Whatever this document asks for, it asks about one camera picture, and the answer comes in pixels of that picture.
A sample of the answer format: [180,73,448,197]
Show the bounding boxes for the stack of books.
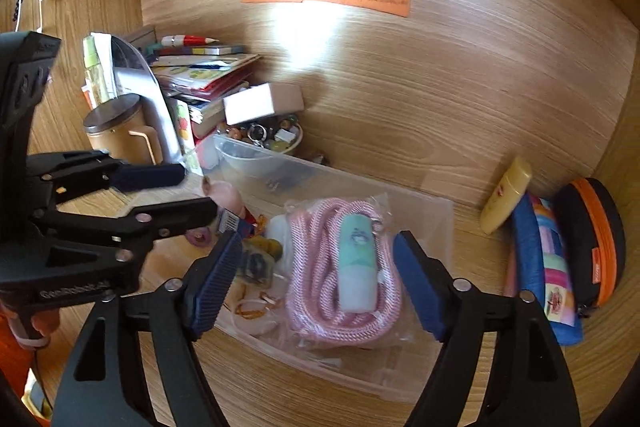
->
[122,24,263,138]

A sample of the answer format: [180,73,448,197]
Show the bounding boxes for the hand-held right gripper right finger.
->
[392,231,581,427]

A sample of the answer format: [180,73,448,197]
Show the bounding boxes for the yellow tube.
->
[480,155,533,235]

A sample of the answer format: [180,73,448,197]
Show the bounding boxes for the small white cardboard box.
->
[222,82,306,126]

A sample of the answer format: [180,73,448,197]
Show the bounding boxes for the clear plastic storage box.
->
[122,134,455,404]

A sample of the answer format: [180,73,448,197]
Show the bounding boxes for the blue patchwork pencil case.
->
[510,194,585,347]

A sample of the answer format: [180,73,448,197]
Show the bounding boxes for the white paper sheet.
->
[92,32,118,72]

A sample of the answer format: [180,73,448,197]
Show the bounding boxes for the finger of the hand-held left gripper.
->
[27,150,187,208]
[32,197,218,268]

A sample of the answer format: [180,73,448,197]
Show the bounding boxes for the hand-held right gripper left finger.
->
[50,231,244,427]

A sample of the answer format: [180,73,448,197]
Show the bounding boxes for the wooden desktop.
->
[30,127,621,427]

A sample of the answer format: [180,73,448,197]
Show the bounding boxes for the silver metal stand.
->
[107,34,188,165]

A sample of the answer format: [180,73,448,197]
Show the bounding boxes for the fruit print booklet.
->
[167,99,198,158]

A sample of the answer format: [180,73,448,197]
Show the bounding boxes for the dark green spray bottle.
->
[239,239,285,290]

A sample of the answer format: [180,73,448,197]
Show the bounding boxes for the pink round case with tag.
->
[201,177,247,220]

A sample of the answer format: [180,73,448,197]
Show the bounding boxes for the white bowl of trinkets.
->
[215,116,304,178]

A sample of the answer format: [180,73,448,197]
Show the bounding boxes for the pink wallet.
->
[502,252,518,298]

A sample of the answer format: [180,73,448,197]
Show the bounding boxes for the yellow round tin purple label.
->
[185,212,245,249]

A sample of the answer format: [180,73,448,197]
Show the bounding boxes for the black orange zip case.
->
[552,177,627,319]

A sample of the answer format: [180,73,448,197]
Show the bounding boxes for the brown mug with lid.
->
[82,93,163,168]

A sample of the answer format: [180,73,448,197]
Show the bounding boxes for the pale green mist bottle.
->
[81,36,118,105]

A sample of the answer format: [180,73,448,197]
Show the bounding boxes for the person's left hand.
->
[27,307,61,339]

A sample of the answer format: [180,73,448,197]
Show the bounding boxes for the pale teal tube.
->
[338,213,379,313]

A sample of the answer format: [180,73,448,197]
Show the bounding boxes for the pink rope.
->
[283,193,403,350]

